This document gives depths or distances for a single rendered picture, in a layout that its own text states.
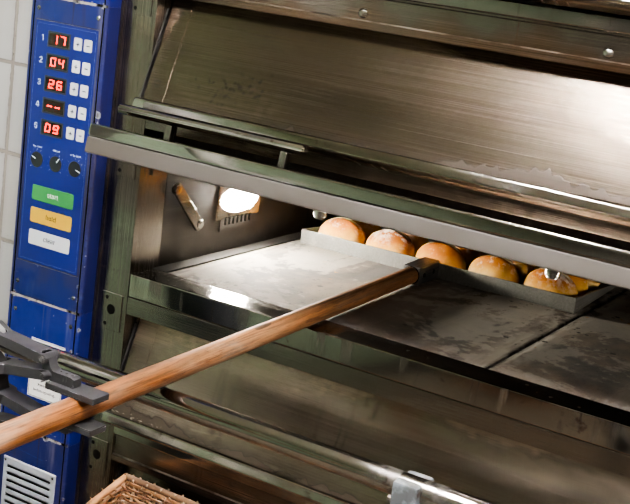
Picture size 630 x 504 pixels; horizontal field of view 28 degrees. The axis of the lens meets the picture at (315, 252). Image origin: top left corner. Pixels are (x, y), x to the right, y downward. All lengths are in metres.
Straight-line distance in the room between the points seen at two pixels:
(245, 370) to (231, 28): 0.53
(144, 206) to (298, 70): 0.37
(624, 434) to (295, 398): 0.52
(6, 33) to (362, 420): 0.89
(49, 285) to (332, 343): 0.53
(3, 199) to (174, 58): 0.44
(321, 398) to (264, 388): 0.10
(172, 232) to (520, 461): 0.72
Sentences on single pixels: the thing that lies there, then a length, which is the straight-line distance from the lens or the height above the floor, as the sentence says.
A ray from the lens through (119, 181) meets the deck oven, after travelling 2.06.
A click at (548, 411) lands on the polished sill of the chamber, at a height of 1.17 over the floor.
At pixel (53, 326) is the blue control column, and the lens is 2.16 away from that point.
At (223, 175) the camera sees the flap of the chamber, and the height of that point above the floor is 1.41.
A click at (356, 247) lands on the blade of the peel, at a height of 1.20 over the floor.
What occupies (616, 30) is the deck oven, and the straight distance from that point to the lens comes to 1.65.
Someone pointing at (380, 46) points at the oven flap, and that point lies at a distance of 1.82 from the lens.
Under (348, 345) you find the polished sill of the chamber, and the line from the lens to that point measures 1.86.
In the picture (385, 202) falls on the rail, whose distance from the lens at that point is 1.63.
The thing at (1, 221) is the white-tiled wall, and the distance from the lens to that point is 2.24.
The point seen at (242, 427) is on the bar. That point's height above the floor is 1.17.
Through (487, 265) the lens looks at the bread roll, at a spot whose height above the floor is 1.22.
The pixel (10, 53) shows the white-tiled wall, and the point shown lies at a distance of 2.20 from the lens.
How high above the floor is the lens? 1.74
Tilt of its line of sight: 14 degrees down
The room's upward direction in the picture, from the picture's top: 8 degrees clockwise
